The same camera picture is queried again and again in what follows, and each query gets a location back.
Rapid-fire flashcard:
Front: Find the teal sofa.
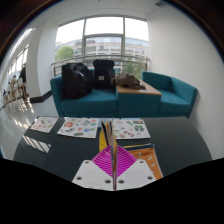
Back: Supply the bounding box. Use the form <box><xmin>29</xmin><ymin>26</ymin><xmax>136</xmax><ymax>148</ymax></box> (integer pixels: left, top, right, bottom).
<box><xmin>49</xmin><ymin>68</ymin><xmax>120</xmax><ymax>118</ymax></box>
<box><xmin>141</xmin><ymin>70</ymin><xmax>199</xmax><ymax>119</ymax></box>

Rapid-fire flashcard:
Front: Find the wood-topped teal side table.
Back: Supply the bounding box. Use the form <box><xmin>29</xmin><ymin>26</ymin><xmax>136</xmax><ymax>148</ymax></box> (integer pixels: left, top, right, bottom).
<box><xmin>115</xmin><ymin>79</ymin><xmax>163</xmax><ymax>118</ymax></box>

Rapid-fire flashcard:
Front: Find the wooden chairs and tables group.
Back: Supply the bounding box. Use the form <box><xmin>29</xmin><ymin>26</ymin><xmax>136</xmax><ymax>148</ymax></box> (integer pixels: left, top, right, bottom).
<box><xmin>2</xmin><ymin>81</ymin><xmax>30</xmax><ymax>105</ymax></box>

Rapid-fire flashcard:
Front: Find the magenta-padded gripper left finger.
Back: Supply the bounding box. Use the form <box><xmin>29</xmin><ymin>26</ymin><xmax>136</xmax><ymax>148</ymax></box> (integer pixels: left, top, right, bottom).
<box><xmin>72</xmin><ymin>144</ymin><xmax>115</xmax><ymax>192</ymax></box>

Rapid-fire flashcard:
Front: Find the black backpack with label patch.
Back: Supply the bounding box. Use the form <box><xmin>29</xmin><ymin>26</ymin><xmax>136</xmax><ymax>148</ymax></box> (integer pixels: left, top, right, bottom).
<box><xmin>91</xmin><ymin>59</ymin><xmax>116</xmax><ymax>90</ymax></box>

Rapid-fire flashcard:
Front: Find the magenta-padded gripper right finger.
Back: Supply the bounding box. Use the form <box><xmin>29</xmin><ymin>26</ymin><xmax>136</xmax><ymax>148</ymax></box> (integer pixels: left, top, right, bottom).
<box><xmin>114</xmin><ymin>144</ymin><xmax>157</xmax><ymax>192</ymax></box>

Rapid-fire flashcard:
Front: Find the orange pink printed towel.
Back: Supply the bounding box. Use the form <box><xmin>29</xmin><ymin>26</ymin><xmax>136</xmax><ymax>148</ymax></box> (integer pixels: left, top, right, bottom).
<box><xmin>98</xmin><ymin>118</ymin><xmax>164</xmax><ymax>192</ymax></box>

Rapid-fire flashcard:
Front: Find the person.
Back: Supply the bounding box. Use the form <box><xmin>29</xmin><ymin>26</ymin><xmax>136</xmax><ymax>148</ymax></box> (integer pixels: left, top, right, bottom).
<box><xmin>9</xmin><ymin>75</ymin><xmax>18</xmax><ymax>93</ymax></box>
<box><xmin>18</xmin><ymin>64</ymin><xmax>28</xmax><ymax>85</ymax></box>

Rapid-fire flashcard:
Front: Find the metal window railing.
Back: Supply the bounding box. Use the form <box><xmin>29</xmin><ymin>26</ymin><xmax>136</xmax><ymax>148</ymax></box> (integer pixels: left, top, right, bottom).
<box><xmin>50</xmin><ymin>54</ymin><xmax>151</xmax><ymax>78</ymax></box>

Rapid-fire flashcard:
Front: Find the brown jacket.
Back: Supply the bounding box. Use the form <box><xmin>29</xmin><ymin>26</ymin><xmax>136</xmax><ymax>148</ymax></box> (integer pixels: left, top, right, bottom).
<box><xmin>110</xmin><ymin>72</ymin><xmax>147</xmax><ymax>90</ymax></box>

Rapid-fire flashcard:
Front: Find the white sticker sheet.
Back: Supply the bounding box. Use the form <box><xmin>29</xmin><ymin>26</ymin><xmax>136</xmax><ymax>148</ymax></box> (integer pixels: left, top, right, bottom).
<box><xmin>111</xmin><ymin>118</ymin><xmax>152</xmax><ymax>140</ymax></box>
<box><xmin>29</xmin><ymin>116</ymin><xmax>59</xmax><ymax>134</ymax></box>
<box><xmin>56</xmin><ymin>117</ymin><xmax>100</xmax><ymax>139</ymax></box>

